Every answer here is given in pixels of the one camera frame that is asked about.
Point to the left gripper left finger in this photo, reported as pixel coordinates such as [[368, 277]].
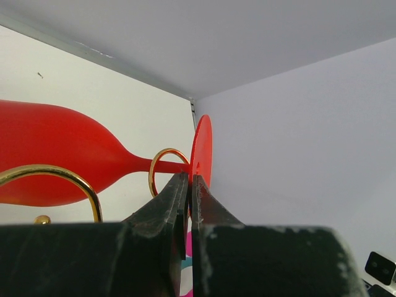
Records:
[[139, 256]]

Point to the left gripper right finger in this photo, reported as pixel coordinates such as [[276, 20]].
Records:
[[234, 259]]

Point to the pink wine glass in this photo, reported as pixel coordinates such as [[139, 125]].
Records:
[[186, 285]]

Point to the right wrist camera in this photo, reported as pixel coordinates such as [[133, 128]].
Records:
[[381, 268]]

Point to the gold wire glass rack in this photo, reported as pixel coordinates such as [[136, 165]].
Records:
[[50, 170]]

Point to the red wine glass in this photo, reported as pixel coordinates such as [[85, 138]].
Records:
[[41, 134]]

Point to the blue wine glass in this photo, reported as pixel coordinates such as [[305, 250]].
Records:
[[186, 263]]

